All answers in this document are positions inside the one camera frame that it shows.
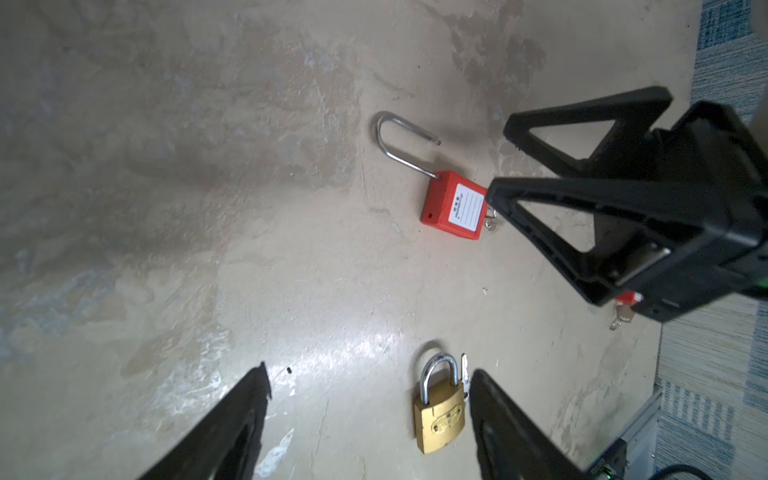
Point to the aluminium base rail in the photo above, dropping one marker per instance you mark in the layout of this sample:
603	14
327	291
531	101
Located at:
632	454

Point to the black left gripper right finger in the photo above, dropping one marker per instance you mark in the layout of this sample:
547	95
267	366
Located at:
509	444

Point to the red padlock with white label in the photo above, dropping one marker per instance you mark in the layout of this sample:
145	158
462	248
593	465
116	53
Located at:
453	204

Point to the brass padlock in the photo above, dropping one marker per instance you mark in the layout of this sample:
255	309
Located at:
439	409

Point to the small silver key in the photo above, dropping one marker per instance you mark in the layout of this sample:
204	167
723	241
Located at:
465	377

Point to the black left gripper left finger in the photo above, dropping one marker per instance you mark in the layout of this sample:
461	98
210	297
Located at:
226	443

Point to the small red padlock with key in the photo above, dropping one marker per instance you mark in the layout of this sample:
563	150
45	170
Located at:
624	312

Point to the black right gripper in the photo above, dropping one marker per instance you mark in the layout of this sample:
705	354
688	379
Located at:
696	234

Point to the key with ring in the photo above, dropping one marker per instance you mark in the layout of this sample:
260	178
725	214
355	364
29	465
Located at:
490	219

